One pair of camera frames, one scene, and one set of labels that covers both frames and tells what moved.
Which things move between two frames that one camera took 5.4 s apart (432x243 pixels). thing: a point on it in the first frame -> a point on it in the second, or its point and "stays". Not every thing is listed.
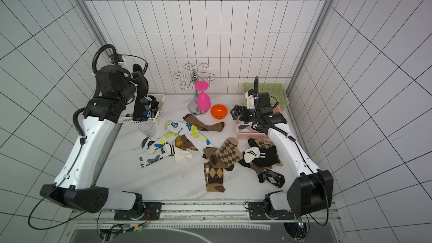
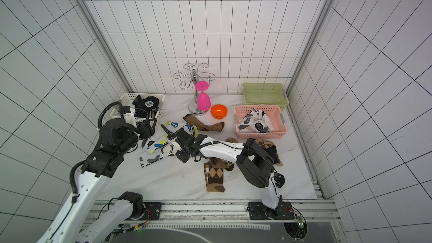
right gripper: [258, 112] -> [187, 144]
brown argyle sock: [219, 159] stays
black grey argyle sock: [271, 177] stays
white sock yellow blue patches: [190, 131] stays
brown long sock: [217, 126] stays
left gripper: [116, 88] -> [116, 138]
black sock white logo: [140, 111] -> [144, 107]
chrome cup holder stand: [192, 73] stays
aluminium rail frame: [205, 212] stays
